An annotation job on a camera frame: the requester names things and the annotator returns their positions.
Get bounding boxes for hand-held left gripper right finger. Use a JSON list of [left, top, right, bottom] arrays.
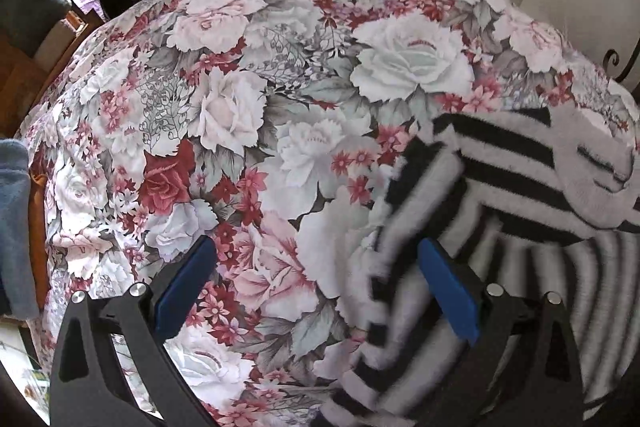
[[417, 238, 585, 427]]

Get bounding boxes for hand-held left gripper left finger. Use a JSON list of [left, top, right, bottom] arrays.
[[49, 235, 217, 427]]

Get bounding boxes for black white striped sweater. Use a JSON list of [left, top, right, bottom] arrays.
[[310, 107, 640, 427]]

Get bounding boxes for blue fleece cloth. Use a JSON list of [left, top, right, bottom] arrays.
[[0, 138, 41, 320]]

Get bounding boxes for floral bed sheet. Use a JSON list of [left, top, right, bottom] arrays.
[[17, 0, 640, 427]]

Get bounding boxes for dark grey garment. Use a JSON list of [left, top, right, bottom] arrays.
[[0, 0, 73, 58]]

